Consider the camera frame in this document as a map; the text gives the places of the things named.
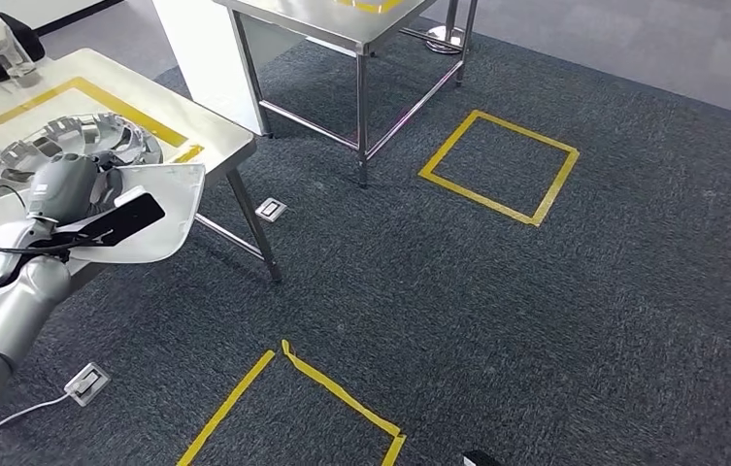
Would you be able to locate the grey floor socket plate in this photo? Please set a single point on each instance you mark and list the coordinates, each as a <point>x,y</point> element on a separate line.
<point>87,384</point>
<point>270,209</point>

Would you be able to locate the silver wheel hubcap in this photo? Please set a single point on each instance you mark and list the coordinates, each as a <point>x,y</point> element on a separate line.
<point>75,132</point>

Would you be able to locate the white pillar panel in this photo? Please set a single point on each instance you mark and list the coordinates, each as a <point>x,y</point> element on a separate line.
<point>204,58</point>

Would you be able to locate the white plastic shell part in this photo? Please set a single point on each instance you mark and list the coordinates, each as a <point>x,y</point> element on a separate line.
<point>172,193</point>

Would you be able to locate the yellow floor tape square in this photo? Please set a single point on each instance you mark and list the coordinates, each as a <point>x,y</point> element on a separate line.
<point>339,392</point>
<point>432,177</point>

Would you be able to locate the chrome stanchion base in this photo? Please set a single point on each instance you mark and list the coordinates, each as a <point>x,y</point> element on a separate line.
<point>442,42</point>

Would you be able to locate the stainless steel workbench table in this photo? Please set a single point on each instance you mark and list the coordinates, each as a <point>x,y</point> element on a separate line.
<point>333,26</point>
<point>210,138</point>

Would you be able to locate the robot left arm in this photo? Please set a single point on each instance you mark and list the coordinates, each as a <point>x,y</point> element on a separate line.
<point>11,309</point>

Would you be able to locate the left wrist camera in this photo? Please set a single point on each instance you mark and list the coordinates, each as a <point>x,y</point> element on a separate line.
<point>130,219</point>

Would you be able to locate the yellow double tape frame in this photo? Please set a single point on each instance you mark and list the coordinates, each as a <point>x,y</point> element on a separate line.
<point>114,101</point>

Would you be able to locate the clear water bottle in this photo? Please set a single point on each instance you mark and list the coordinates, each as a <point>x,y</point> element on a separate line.
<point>5,48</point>

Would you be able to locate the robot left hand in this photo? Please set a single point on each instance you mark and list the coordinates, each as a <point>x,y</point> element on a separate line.
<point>66,186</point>

